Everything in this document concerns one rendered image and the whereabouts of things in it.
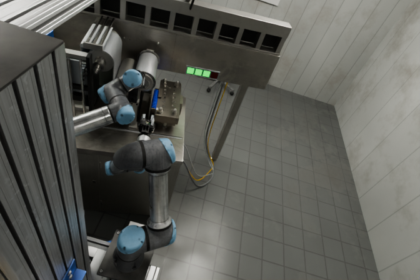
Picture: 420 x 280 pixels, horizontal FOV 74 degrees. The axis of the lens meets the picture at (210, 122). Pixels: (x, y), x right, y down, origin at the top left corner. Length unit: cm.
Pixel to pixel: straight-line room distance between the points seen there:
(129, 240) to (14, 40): 101
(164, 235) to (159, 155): 40
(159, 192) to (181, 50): 106
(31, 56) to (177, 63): 160
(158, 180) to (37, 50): 85
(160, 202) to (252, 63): 122
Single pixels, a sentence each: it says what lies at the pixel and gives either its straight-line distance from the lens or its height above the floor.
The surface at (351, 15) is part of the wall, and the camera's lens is 424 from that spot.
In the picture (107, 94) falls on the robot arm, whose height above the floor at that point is 151.
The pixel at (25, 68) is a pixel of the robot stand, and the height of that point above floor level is 203.
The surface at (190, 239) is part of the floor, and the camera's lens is 256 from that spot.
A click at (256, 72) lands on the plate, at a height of 128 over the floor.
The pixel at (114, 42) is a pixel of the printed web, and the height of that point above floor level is 140.
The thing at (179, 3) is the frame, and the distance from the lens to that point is 186.
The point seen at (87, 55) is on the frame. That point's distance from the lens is 160.
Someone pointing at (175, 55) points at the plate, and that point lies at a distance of 201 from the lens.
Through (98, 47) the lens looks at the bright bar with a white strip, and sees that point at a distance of 166.
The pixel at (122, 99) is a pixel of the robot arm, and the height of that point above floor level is 153.
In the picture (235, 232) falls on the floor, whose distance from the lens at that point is 270.
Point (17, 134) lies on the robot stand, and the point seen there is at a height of 194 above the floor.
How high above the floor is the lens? 231
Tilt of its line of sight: 42 degrees down
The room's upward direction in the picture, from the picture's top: 19 degrees clockwise
